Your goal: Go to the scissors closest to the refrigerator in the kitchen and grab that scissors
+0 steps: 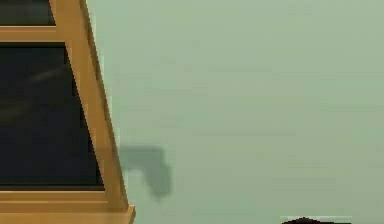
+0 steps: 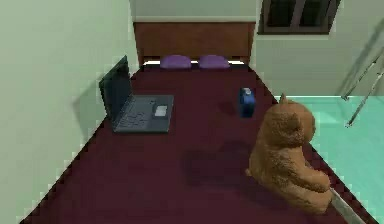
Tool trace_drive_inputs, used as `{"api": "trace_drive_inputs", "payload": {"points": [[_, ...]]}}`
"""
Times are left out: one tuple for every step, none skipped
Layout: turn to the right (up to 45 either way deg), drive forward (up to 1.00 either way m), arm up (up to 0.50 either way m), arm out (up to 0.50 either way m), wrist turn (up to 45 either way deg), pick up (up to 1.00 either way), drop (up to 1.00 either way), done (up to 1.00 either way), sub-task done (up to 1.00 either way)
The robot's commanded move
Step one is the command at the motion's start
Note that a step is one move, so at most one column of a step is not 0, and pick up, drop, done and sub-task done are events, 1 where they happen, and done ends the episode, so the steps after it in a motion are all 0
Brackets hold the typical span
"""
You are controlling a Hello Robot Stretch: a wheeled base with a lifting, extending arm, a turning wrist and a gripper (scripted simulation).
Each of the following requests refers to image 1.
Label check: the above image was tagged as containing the wooden framed window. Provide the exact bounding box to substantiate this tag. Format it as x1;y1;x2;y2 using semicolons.
0;0;137;224

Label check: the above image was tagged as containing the dark rounded object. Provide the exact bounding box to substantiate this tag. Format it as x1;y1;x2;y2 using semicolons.
281;216;353;224

